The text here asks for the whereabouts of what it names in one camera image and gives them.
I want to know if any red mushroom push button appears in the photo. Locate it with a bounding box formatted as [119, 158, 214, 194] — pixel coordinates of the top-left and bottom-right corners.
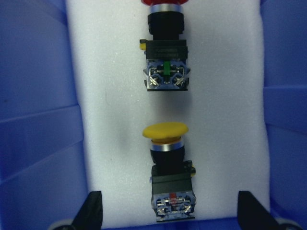
[140, 0, 190, 92]

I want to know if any blue source bin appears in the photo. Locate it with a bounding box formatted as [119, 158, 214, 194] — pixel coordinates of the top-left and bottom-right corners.
[0, 0, 307, 230]

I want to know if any yellow mushroom push button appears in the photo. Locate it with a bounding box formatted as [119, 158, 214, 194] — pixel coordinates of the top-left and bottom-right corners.
[142, 122, 196, 222]

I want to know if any white foam pad source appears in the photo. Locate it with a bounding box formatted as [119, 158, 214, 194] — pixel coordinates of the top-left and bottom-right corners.
[66, 0, 270, 229]

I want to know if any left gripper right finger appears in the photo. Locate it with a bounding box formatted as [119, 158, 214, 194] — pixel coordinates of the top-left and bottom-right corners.
[237, 191, 276, 230]

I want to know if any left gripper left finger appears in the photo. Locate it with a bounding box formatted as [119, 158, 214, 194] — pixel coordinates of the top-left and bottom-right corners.
[71, 191, 103, 230]

